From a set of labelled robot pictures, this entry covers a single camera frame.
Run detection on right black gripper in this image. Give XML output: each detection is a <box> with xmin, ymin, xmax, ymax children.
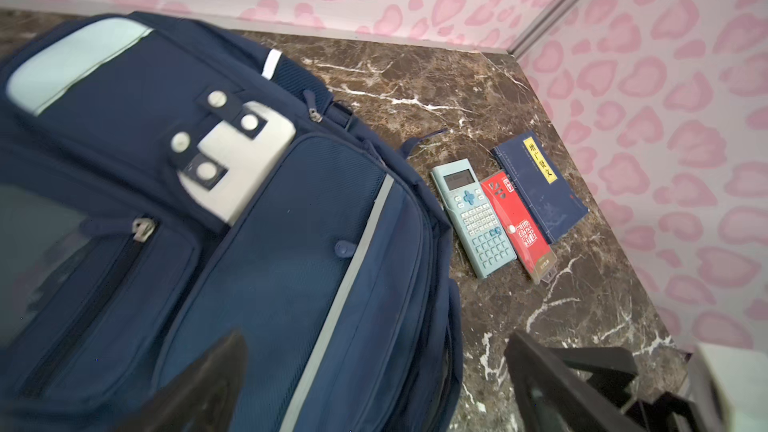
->
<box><xmin>548</xmin><ymin>347</ymin><xmax>706</xmax><ymax>431</ymax></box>

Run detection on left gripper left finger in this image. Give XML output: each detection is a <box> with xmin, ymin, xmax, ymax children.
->
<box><xmin>114</xmin><ymin>331</ymin><xmax>248</xmax><ymax>431</ymax></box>

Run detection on navy book far right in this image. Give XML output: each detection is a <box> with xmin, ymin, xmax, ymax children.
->
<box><xmin>491</xmin><ymin>131</ymin><xmax>589</xmax><ymax>244</ymax></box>

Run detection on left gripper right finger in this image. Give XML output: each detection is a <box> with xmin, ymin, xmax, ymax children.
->
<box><xmin>505</xmin><ymin>329</ymin><xmax>642</xmax><ymax>431</ymax></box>

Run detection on navy blue student backpack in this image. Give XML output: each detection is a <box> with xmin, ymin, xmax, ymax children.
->
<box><xmin>1</xmin><ymin>12</ymin><xmax>463</xmax><ymax>431</ymax></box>

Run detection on light blue scientific calculator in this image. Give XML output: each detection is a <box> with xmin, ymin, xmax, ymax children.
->
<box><xmin>431</xmin><ymin>159</ymin><xmax>517</xmax><ymax>279</ymax></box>

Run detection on red small book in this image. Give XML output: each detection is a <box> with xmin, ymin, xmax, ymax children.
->
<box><xmin>481</xmin><ymin>171</ymin><xmax>557</xmax><ymax>284</ymax></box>

